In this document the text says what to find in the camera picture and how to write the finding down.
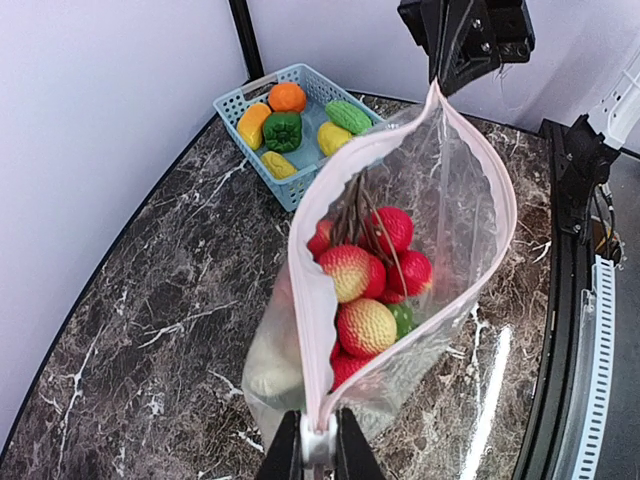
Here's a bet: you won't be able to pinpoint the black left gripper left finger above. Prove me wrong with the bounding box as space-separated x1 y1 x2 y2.
256 411 303 480

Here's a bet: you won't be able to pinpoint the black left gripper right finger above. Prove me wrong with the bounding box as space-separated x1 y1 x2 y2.
335 408 385 480

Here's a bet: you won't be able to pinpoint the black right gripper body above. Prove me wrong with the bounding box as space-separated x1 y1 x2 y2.
397 1 536 64

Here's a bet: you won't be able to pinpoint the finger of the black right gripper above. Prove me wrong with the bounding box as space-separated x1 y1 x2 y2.
420 0 502 97

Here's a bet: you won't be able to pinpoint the white toy radish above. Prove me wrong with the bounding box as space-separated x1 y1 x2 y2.
245 274 303 398

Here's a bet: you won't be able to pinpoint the clear zip top bag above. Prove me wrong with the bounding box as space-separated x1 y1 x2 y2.
242 84 517 446

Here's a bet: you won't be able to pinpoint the green toy grape bunch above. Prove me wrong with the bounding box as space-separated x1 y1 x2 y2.
387 304 416 340

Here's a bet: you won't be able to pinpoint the green toy bell pepper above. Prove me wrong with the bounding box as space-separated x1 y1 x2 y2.
263 112 303 153

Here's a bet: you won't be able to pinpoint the orange toy fruit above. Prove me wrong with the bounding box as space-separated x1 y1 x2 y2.
268 82 307 113

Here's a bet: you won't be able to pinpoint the blue plastic vegetable basket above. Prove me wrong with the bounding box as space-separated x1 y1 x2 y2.
213 63 382 212

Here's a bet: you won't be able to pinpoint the yellow orange toy mango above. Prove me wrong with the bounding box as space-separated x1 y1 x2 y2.
237 102 272 151

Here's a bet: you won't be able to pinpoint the black left frame post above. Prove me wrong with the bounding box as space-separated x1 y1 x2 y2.
229 0 265 81

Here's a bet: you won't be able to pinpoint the grey slotted cable duct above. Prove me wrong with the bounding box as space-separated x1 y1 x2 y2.
571 255 616 479

